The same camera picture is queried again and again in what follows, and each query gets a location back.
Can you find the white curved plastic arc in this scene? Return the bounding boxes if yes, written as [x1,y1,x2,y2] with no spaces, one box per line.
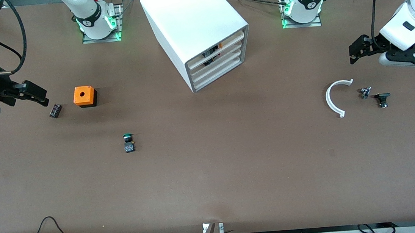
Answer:
[324,78,357,120]

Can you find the black button head part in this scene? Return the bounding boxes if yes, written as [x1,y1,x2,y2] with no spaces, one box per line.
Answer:
[374,92,392,109]

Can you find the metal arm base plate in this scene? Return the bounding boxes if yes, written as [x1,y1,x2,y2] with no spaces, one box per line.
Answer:
[279,0,323,30]
[79,3,126,44]

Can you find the small silver black part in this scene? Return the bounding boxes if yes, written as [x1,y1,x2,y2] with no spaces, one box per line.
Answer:
[359,86,373,100]

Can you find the orange box with hole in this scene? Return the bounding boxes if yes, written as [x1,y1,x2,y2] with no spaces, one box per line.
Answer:
[72,85,99,109]

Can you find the small black contact block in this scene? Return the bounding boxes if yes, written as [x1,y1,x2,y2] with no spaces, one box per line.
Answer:
[48,103,64,119]

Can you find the black orange electrical part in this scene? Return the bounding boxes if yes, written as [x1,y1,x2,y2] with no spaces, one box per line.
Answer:
[204,44,224,56]
[203,55,222,67]

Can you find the green push button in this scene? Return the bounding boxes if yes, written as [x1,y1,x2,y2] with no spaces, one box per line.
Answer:
[122,133,137,154]

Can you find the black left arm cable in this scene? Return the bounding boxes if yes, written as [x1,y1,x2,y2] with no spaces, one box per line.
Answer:
[368,0,393,51]

